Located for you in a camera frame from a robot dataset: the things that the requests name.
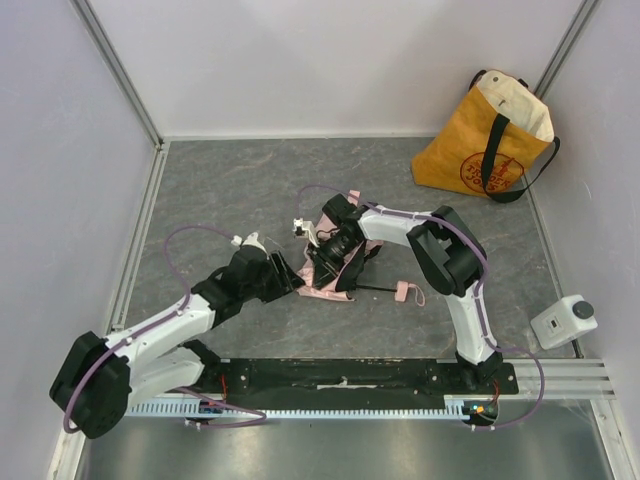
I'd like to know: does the pink folding umbrella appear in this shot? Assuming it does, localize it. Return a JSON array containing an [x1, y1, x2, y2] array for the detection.
[[295, 188, 427, 307]]

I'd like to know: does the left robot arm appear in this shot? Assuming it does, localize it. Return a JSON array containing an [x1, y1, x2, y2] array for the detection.
[[49, 245, 305, 439]]

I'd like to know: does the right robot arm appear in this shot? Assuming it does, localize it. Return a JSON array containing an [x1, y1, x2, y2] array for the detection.
[[293, 194, 502, 384]]

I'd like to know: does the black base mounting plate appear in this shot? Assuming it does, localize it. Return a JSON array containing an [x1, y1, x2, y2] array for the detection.
[[194, 358, 519, 411]]

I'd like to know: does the yellow Trader Joe's tote bag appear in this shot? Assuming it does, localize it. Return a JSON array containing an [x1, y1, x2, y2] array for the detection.
[[411, 70, 561, 204]]

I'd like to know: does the white box with grey knob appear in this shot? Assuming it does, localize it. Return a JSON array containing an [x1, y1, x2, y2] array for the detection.
[[530, 295, 598, 350]]

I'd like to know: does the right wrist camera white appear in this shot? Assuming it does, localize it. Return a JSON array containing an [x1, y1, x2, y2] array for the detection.
[[292, 218, 320, 247]]

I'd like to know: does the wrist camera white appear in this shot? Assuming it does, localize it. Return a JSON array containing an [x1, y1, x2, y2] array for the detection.
[[231, 231, 267, 253], [292, 218, 320, 247]]

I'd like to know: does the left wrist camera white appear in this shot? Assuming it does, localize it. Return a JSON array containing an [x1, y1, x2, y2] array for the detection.
[[231, 231, 267, 253]]

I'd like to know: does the light blue cable duct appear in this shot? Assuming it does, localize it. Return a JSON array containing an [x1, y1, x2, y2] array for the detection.
[[126, 394, 470, 421]]

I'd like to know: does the aluminium rail frame front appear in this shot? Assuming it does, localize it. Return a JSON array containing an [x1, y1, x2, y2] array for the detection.
[[499, 357, 621, 401]]

